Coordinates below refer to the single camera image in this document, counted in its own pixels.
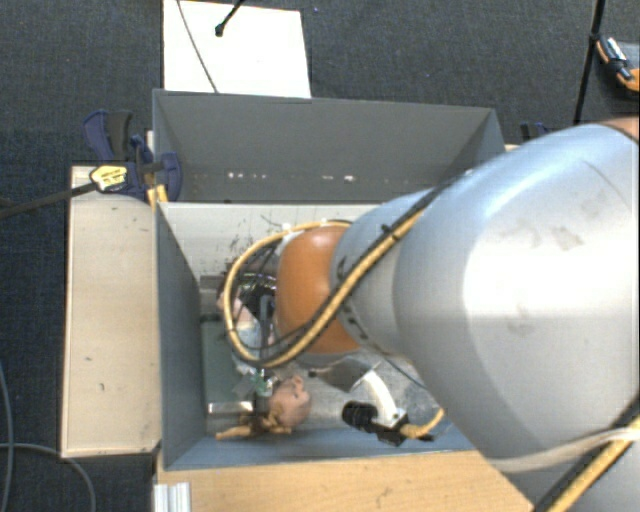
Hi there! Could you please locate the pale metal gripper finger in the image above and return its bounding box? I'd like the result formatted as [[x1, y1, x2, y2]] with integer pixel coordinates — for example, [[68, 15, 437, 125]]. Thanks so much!
[[207, 401, 256, 416], [232, 374, 257, 401]]

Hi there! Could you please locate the beige toy doll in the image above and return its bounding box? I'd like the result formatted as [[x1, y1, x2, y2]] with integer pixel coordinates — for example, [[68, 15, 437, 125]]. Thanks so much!
[[215, 374, 312, 442]]

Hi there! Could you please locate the pale pink cloth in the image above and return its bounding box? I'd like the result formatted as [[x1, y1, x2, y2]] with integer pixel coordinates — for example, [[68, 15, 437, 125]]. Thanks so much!
[[216, 292, 264, 351]]

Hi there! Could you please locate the pale wood board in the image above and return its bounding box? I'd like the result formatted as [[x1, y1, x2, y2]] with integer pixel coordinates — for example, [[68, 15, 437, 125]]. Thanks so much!
[[60, 165, 163, 459]]

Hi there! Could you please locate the grey metal bin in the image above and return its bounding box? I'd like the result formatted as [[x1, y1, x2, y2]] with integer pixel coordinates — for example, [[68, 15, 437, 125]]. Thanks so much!
[[151, 88, 507, 472]]

